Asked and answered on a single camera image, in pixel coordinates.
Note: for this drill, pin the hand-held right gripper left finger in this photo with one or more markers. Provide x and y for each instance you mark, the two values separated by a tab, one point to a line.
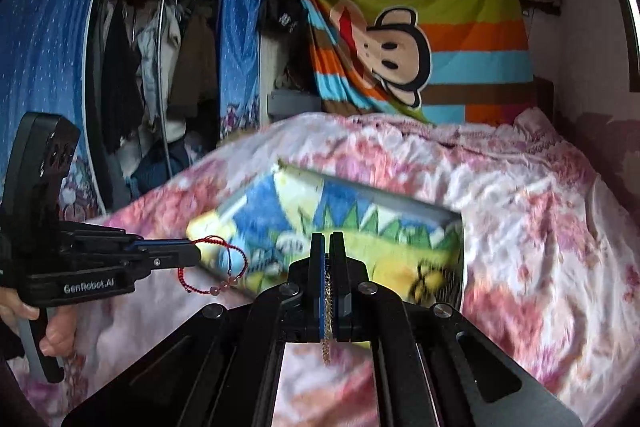
316	292

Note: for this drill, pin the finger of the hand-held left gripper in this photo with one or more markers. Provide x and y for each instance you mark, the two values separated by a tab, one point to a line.
165	245
175	259

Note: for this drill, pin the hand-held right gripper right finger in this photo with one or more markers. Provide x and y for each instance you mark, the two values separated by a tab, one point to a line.
338	292

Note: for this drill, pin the grey tray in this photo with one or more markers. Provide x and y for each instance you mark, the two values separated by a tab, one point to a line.
380	202

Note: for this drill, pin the person's left hand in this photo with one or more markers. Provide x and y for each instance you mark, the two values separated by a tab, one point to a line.
57	329

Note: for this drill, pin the clothes rack with garments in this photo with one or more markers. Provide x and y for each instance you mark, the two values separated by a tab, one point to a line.
150	57

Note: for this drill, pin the grey box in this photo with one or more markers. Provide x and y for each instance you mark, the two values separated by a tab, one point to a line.
295	102

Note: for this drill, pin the pink floral blanket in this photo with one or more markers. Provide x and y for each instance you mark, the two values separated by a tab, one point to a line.
525	227

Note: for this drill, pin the striped monkey print blanket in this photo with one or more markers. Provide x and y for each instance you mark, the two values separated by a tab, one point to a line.
450	32

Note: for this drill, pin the metal clothes rail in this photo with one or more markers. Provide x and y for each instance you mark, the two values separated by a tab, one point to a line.
161	57

